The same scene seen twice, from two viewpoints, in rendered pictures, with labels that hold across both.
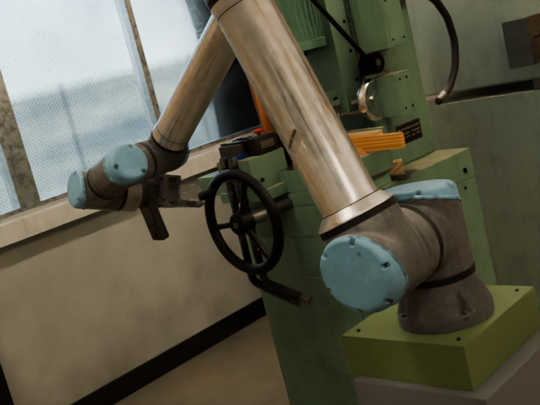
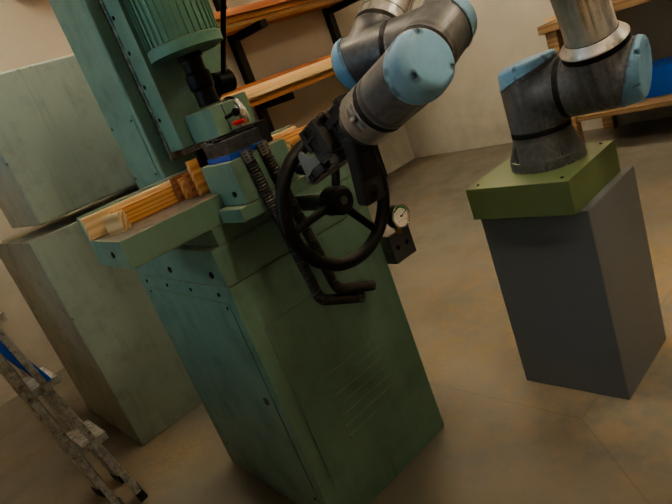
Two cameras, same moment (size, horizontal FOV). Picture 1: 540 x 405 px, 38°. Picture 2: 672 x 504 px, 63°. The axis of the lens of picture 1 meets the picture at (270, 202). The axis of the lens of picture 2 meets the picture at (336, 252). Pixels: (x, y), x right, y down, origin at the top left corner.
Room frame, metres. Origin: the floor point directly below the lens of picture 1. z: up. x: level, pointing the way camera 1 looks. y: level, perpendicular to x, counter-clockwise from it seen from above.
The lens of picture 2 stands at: (1.96, 1.19, 1.06)
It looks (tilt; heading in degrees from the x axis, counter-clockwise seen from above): 17 degrees down; 276
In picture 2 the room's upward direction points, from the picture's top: 21 degrees counter-clockwise
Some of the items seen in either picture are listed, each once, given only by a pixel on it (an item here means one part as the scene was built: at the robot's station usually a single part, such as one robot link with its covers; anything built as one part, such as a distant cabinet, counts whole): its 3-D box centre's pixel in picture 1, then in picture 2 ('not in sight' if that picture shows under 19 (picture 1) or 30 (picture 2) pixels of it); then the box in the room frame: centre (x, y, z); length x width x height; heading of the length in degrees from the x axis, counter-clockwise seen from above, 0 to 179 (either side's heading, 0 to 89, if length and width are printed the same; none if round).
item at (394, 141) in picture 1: (317, 149); (232, 167); (2.27, -0.17, 0.92); 0.62 x 0.02 x 0.04; 41
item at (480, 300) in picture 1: (440, 291); (544, 142); (1.50, -0.29, 0.69); 0.19 x 0.19 x 0.10
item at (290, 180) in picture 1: (278, 177); (238, 194); (2.26, -0.04, 0.87); 0.61 x 0.30 x 0.06; 41
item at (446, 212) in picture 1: (423, 227); (535, 91); (1.49, -0.28, 0.83); 0.17 x 0.15 x 0.18; 138
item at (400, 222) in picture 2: not in sight; (397, 219); (1.93, -0.19, 0.65); 0.06 x 0.04 x 0.08; 41
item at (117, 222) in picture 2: not in sight; (116, 222); (2.48, 0.08, 0.92); 0.04 x 0.03 x 0.04; 174
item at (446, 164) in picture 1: (358, 190); (237, 226); (2.35, -0.27, 0.76); 0.57 x 0.45 x 0.09; 131
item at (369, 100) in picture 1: (373, 100); (235, 118); (2.26, -0.35, 1.02); 0.12 x 0.03 x 0.12; 131
